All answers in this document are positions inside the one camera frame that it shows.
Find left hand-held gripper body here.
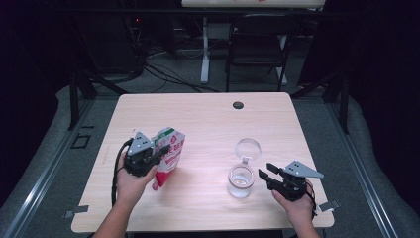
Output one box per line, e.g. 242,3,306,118
123,131,163,179

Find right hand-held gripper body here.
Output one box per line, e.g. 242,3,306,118
267,160,325,203

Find pink and white plastic bag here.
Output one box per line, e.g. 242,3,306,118
151,126,187,192

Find glass jar with hinged lid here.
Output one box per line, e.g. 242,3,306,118
226,137,263,199

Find person's right hand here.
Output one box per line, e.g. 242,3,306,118
270,185,317,230

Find person's left hand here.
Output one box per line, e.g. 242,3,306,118
115,153,158,208

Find grey tape piece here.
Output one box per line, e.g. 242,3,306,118
318,199,342,213
62,204,90,219

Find black metal stand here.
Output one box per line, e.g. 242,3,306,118
290,69,351,135
66,69,131,131

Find white table leg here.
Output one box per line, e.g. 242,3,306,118
199,16,213,84

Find black folding chair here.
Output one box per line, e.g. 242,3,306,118
225,13,300,93

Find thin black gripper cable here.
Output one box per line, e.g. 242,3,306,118
304,179,318,218

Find thick black gripper cable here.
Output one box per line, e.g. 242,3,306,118
110,138,134,208

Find aluminium floor rail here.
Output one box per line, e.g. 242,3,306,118
324,98,399,238
2,98,97,238

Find black floor cables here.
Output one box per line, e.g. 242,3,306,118
142,61,221,94

